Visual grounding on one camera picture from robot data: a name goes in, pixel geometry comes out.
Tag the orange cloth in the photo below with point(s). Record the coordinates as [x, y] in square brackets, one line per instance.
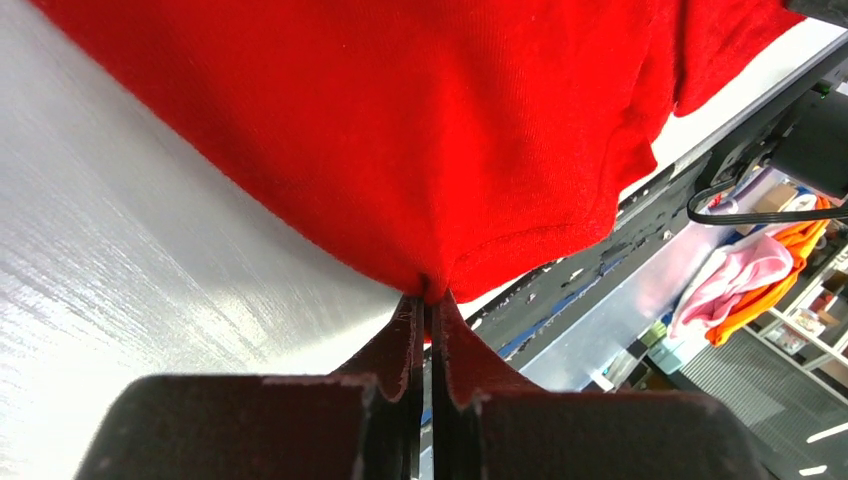
[799, 241]

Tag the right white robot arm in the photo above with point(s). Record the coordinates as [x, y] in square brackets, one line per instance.
[797, 128]

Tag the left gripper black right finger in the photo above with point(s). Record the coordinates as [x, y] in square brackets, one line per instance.
[491, 422]

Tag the white storage shelf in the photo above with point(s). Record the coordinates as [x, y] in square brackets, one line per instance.
[808, 326]

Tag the red t shirt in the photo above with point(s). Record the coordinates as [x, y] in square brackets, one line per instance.
[430, 145]

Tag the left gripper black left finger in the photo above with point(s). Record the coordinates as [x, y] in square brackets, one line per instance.
[360, 421]

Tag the pink cloth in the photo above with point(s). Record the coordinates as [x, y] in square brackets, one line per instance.
[728, 273]

